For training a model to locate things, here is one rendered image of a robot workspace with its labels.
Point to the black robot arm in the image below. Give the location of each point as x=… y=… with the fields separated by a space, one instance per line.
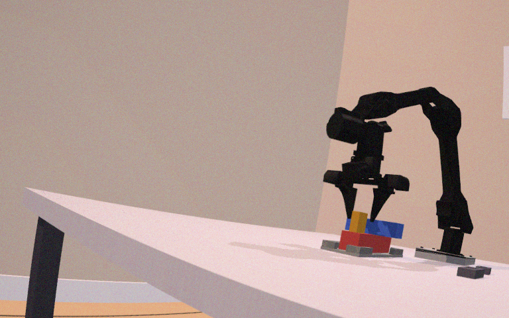
x=445 y=118

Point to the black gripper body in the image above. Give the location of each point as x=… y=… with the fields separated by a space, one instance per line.
x=389 y=181

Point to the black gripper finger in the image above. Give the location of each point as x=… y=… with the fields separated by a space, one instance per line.
x=380 y=197
x=349 y=195

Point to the orange rectangular block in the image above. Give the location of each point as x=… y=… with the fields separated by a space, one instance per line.
x=358 y=222

